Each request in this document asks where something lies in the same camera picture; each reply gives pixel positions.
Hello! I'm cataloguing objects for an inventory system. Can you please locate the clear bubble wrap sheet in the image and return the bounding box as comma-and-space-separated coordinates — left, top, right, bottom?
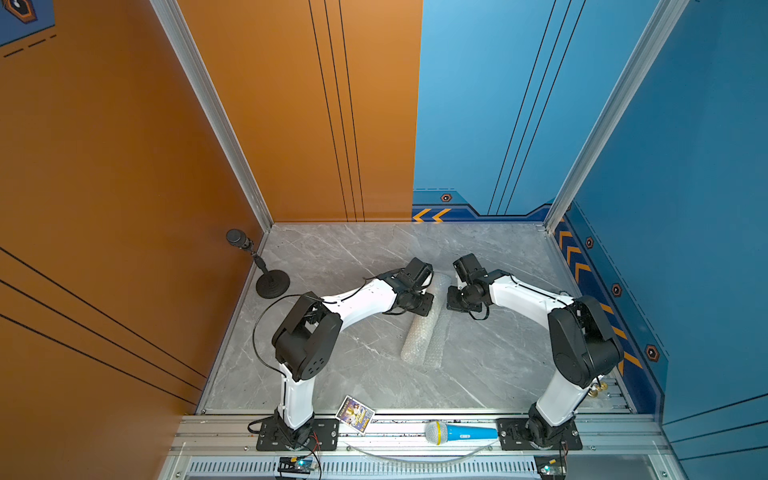
400, 272, 452, 369

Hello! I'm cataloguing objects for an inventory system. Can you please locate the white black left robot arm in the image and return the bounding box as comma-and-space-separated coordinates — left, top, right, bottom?
272, 258, 434, 431

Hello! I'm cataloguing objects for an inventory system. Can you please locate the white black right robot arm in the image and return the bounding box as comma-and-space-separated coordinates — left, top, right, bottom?
447, 254, 624, 435

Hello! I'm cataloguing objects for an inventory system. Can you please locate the black desk microphone on stand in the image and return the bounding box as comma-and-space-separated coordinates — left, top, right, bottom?
226, 229, 290, 299

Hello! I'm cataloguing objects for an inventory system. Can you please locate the blue toy microphone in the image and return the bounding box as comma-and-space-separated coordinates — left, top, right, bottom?
424, 421, 498, 445

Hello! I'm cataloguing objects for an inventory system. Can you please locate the colourful picture card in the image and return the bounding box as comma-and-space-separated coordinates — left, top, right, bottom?
335, 395, 376, 434

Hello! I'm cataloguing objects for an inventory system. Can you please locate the small brass bell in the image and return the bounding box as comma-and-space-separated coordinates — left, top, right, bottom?
588, 380, 608, 398

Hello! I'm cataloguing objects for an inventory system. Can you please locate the green circuit board right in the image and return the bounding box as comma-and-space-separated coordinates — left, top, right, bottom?
534, 456, 567, 480

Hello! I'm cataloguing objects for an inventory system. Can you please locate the green circuit board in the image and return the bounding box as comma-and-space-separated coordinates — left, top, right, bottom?
276, 456, 317, 478
534, 456, 567, 480

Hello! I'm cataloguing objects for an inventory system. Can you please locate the green circuit board left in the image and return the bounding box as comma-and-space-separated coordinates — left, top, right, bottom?
276, 456, 317, 478

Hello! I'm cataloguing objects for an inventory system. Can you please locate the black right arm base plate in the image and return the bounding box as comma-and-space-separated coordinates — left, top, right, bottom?
496, 417, 583, 451

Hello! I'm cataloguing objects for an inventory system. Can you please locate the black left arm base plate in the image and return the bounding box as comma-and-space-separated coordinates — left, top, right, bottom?
256, 415, 340, 452

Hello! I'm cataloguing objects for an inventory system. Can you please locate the aluminium front rail frame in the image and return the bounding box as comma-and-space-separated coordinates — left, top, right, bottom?
158, 410, 686, 479

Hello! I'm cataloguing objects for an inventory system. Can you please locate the aluminium corner post right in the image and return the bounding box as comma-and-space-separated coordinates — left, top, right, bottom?
543, 0, 689, 236

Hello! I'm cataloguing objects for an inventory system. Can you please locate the aluminium corner post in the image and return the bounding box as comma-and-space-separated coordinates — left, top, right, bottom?
149, 0, 274, 233
543, 0, 689, 236

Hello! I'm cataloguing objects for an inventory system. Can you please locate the aluminium corner post left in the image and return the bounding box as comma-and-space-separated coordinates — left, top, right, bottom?
149, 0, 274, 233

